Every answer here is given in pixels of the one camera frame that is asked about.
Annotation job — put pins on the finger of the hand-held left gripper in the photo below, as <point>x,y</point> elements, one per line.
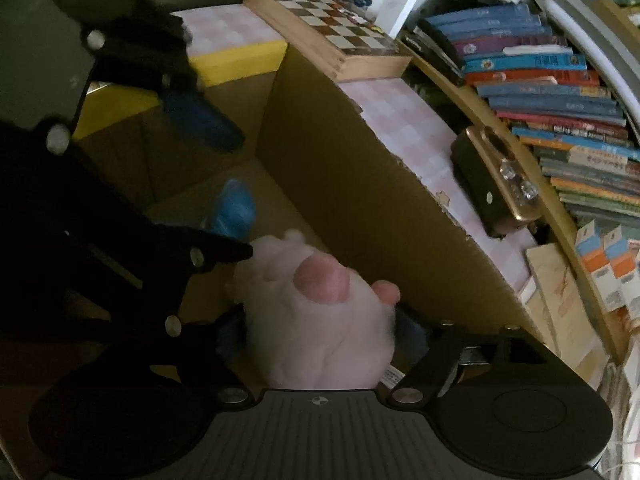
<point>200,120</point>
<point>235,210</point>

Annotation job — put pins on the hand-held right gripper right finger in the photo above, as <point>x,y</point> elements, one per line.
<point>410,335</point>

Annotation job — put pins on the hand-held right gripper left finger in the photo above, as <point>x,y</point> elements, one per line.
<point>231,335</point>

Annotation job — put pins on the pink white plush toy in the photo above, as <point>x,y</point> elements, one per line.
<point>310,320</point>

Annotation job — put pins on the yellow cardboard box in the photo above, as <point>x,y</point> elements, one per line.
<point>350,160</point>

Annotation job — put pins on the pile of papers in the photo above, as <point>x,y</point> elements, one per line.
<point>555,285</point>

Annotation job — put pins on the wooden chessboard box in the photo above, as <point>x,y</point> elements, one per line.
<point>325,15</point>

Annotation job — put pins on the gold black radio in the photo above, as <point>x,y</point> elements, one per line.
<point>480,180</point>

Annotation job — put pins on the pink checked tablecloth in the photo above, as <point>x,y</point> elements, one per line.
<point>400,125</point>

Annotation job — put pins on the orange white medicine box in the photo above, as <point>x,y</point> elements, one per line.
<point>589,255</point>
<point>614,265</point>
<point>633,280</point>

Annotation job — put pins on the row of colourful books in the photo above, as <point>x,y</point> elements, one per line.
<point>550,90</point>

